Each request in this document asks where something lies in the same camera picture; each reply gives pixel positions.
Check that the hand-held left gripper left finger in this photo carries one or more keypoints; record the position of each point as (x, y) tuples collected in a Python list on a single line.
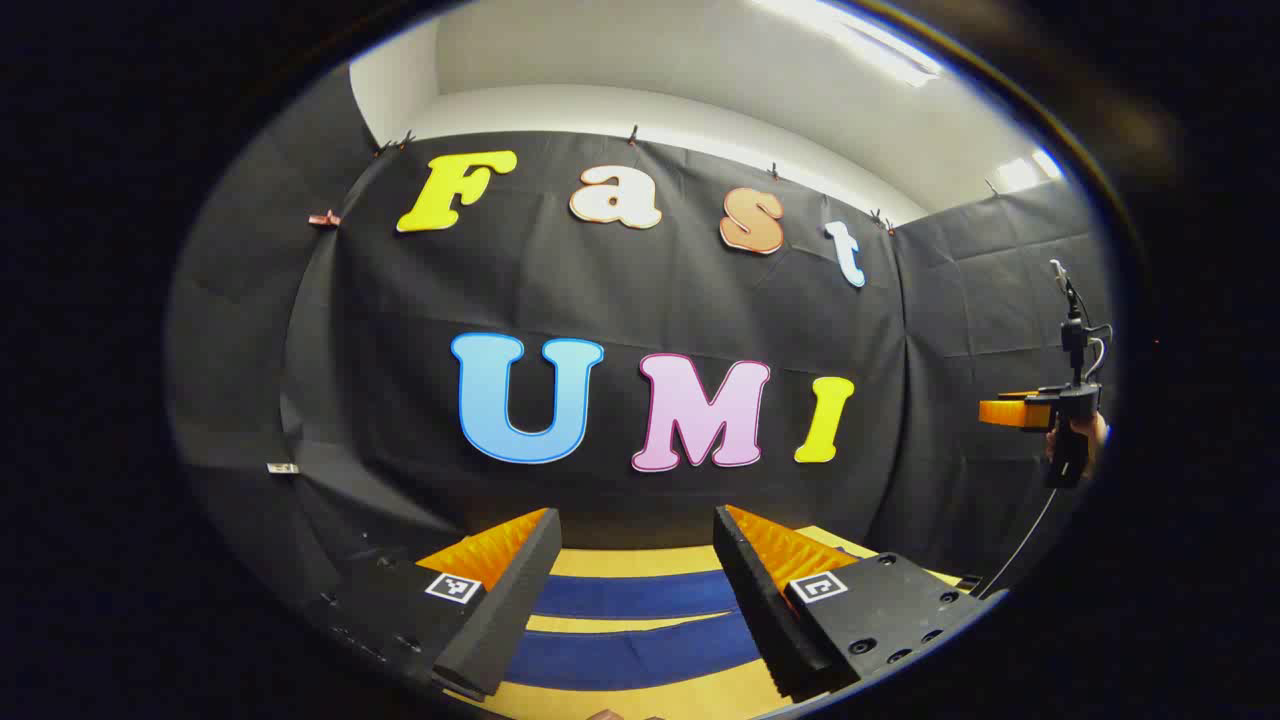
[(505, 615)]

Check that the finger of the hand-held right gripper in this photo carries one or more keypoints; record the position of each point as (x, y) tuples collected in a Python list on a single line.
[(1005, 413)]

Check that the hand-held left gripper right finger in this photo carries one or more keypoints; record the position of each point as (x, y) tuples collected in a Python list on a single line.
[(760, 610)]

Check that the blue jeans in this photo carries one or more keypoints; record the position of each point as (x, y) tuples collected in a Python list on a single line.
[(630, 655)]

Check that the small ceiling light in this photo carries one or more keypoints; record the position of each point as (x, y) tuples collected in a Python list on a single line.
[(1030, 170)]

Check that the long ceiling light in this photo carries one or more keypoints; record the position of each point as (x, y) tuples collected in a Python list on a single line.
[(860, 38)]

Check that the copper backdrop clip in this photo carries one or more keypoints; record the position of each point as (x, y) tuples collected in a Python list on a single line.
[(323, 218)]

